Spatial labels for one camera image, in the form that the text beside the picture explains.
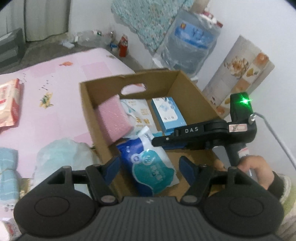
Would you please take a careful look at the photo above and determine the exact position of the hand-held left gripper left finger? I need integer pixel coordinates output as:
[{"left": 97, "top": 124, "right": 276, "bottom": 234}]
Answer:
[{"left": 46, "top": 155, "right": 121, "bottom": 206}]

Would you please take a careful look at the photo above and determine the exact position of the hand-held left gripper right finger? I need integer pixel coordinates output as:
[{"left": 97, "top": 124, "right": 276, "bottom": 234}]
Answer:
[{"left": 179, "top": 156, "right": 245, "bottom": 205}]

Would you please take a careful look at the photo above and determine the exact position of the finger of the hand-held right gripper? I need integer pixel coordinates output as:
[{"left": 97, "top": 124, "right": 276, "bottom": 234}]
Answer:
[{"left": 151, "top": 124, "right": 205, "bottom": 151}]

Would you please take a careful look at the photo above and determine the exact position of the blue white carton box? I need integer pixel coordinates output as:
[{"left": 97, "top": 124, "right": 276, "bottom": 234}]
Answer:
[{"left": 151, "top": 97, "right": 187, "bottom": 136}]

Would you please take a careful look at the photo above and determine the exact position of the blue wet wipes pack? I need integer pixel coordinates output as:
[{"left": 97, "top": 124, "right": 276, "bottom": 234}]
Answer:
[{"left": 116, "top": 126, "right": 179, "bottom": 197}]

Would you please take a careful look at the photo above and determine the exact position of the white tissue pack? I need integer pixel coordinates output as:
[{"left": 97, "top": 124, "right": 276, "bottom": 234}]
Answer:
[{"left": 120, "top": 98, "right": 158, "bottom": 139}]

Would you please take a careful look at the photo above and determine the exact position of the pink sponge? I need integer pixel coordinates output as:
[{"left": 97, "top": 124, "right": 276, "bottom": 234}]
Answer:
[{"left": 96, "top": 94, "right": 134, "bottom": 145}]

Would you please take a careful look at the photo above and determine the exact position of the brown cardboard box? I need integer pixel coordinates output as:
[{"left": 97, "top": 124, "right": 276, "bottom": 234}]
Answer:
[{"left": 79, "top": 68, "right": 228, "bottom": 197}]

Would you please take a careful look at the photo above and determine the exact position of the light blue towel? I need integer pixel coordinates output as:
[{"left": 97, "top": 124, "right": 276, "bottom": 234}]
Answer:
[{"left": 0, "top": 147, "right": 20, "bottom": 202}]

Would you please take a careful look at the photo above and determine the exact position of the person's right hand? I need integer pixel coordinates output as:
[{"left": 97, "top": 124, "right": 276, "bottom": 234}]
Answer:
[{"left": 238, "top": 155, "right": 274, "bottom": 190}]

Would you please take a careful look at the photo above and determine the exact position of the white plastic bag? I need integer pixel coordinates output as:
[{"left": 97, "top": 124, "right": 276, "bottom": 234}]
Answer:
[{"left": 35, "top": 138, "right": 97, "bottom": 186}]

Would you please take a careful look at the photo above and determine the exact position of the floral patterned roll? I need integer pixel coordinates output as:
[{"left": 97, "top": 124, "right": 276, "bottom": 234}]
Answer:
[{"left": 202, "top": 35, "right": 275, "bottom": 118}]

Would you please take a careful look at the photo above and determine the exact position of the pink checked bed sheet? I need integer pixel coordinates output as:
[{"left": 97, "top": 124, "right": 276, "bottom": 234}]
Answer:
[{"left": 0, "top": 47, "right": 136, "bottom": 223}]

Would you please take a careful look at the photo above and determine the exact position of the bagged blue water jug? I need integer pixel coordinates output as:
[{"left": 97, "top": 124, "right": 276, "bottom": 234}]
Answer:
[{"left": 153, "top": 9, "right": 223, "bottom": 77}]

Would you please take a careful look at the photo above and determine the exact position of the red bottle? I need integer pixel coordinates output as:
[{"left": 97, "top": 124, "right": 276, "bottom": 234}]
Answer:
[{"left": 118, "top": 35, "right": 129, "bottom": 57}]

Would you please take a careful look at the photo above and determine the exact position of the red pink wipes pack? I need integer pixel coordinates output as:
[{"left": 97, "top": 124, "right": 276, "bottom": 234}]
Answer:
[{"left": 0, "top": 78, "right": 24, "bottom": 133}]

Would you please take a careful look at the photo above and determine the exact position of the teal floral cloth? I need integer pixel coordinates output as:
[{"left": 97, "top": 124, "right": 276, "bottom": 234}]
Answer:
[{"left": 111, "top": 0, "right": 197, "bottom": 50}]

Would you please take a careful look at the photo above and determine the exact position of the crumpled clear plastic bottle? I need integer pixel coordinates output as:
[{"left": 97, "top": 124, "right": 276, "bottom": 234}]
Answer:
[{"left": 76, "top": 30, "right": 116, "bottom": 47}]

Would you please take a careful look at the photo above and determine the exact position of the dark grey furniture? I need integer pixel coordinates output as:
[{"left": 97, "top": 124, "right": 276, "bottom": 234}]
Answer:
[{"left": 0, "top": 28, "right": 26, "bottom": 69}]

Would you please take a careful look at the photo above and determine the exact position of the grey curtain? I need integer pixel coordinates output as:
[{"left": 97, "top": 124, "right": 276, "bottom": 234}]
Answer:
[{"left": 23, "top": 0, "right": 71, "bottom": 42}]

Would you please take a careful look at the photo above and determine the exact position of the grey cable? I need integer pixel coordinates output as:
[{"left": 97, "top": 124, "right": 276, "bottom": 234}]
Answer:
[{"left": 253, "top": 112, "right": 296, "bottom": 168}]

